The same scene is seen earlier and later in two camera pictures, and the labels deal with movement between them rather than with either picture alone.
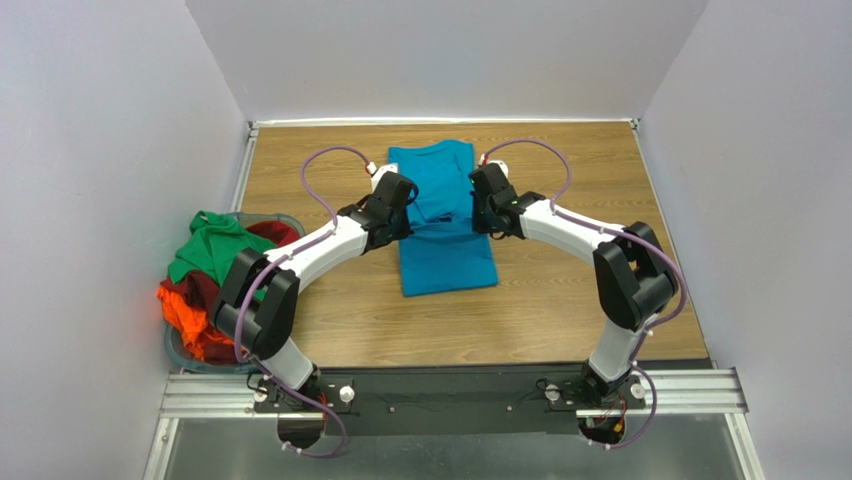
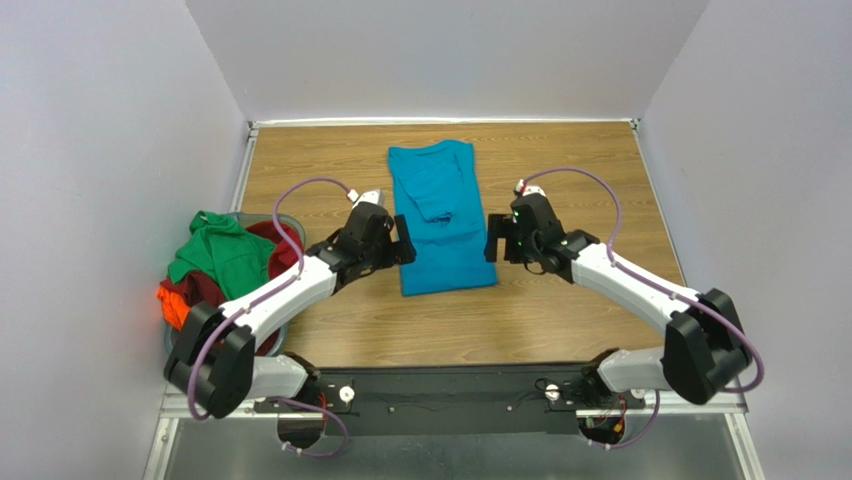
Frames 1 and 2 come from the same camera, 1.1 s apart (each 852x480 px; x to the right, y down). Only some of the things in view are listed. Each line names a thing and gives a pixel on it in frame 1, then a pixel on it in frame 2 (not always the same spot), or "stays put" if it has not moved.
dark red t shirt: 204,289 stays put
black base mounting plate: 449,401 stays put
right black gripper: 484,217 -> 496,237
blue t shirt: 443,252 stays put
